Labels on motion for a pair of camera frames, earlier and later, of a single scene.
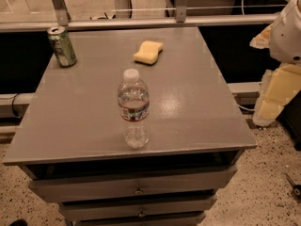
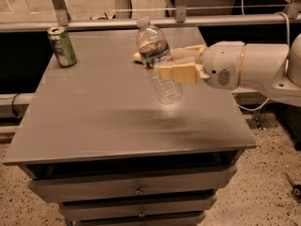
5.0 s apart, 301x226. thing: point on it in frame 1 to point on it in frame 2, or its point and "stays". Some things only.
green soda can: (65, 51) stays
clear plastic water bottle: (134, 106) to (153, 48)
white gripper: (287, 38) to (220, 66)
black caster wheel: (295, 188) stays
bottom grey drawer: (186, 219) stays
